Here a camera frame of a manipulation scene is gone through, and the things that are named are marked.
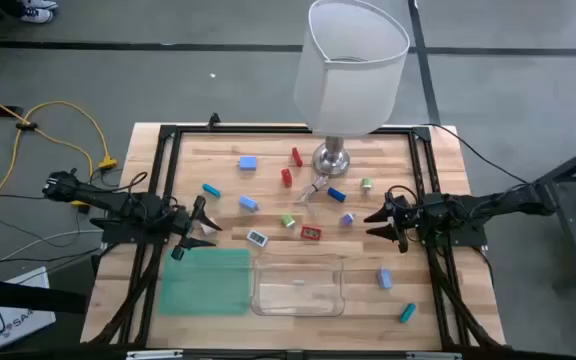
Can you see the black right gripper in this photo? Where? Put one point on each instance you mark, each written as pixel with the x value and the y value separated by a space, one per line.
pixel 415 220

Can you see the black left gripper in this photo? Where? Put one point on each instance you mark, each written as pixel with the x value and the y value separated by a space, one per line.
pixel 179 222

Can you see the white charger with green trim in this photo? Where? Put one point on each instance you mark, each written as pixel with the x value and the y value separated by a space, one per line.
pixel 209 229

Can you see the purple wall charger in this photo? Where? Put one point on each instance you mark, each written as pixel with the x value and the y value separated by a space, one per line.
pixel 348 218

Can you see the teal slim block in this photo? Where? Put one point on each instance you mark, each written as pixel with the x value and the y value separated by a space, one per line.
pixel 407 313
pixel 211 190

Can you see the light blue wall charger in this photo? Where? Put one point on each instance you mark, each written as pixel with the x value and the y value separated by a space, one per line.
pixel 248 163
pixel 248 203

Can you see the dark blue slim block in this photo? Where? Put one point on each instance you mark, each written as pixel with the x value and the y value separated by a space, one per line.
pixel 336 194

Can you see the white digital clock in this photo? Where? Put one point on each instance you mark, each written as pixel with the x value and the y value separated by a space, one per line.
pixel 257 238

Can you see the red digital clock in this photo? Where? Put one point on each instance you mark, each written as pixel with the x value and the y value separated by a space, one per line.
pixel 311 233

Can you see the green wall charger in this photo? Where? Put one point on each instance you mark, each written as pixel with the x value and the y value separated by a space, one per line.
pixel 288 220
pixel 366 184

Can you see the red wall charger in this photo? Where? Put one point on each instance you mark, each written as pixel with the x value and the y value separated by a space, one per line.
pixel 286 178

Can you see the red slim block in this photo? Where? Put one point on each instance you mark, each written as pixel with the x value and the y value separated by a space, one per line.
pixel 297 156

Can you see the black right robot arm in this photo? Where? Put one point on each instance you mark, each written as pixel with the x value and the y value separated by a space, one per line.
pixel 493 202

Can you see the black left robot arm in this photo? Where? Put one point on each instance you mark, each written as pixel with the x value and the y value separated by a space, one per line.
pixel 108 200

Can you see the teal translucent plastic bin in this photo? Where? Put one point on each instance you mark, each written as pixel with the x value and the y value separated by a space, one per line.
pixel 203 285

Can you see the black clamp knob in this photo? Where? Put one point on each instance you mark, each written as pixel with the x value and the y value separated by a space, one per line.
pixel 213 120

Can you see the clear plastic bin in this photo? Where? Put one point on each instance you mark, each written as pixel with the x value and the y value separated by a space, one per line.
pixel 288 300

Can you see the silver table lamp white shade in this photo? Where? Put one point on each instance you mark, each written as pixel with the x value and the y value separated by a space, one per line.
pixel 353 75

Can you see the black beam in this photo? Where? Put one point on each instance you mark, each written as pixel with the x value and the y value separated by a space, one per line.
pixel 18 295

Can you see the white printed sign board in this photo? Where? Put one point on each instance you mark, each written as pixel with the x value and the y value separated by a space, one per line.
pixel 23 315

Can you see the person's white shoe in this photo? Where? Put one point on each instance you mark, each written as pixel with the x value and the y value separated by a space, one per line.
pixel 36 16
pixel 43 4

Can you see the person's leg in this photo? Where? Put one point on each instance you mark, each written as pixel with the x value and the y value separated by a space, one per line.
pixel 8 7

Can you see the lavender wall charger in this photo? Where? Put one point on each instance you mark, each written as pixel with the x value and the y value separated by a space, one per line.
pixel 384 278

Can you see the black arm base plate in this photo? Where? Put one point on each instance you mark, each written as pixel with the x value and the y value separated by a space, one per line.
pixel 468 239
pixel 118 236

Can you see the black aluminium table frame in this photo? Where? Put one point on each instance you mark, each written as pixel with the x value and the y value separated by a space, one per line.
pixel 248 129

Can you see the silver metal bracket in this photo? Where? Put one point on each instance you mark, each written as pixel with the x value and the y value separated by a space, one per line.
pixel 433 356
pixel 153 355

